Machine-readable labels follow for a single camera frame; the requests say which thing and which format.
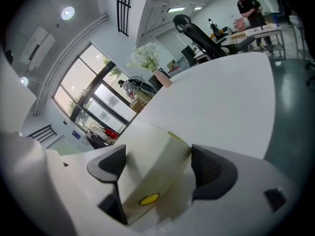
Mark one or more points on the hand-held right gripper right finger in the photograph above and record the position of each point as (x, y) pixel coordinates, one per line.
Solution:
(216, 173)

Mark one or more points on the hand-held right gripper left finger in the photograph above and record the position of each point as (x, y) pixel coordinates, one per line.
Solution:
(108, 166)

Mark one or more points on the cream box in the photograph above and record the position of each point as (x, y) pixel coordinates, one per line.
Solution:
(157, 161)

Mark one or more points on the red backpack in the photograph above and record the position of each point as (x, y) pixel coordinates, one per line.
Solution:
(112, 134)

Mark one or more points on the large cardboard box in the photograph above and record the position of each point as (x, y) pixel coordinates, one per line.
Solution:
(139, 106)

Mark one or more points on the black balcony railing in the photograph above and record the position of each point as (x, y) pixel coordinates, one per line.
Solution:
(43, 133)
(124, 8)

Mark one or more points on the glass entrance door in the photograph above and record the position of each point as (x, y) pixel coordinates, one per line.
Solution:
(91, 90)

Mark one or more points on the black speaker cabinet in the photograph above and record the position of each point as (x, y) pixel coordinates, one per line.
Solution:
(155, 82)

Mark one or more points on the pink vase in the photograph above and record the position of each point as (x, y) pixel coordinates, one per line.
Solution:
(163, 79)

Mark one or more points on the white flower bouquet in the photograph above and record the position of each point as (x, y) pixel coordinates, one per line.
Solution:
(145, 55)

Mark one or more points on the round ceiling light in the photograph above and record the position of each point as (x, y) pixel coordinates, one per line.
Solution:
(67, 13)
(23, 81)

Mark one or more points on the black monitor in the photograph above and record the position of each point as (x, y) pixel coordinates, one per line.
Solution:
(188, 55)

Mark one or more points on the black mesh office chair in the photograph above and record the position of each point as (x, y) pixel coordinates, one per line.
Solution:
(201, 38)

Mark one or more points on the ceiling air conditioner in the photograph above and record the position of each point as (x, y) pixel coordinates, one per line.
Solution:
(37, 48)

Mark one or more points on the black pedestal fan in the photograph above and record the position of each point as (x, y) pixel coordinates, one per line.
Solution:
(137, 80)

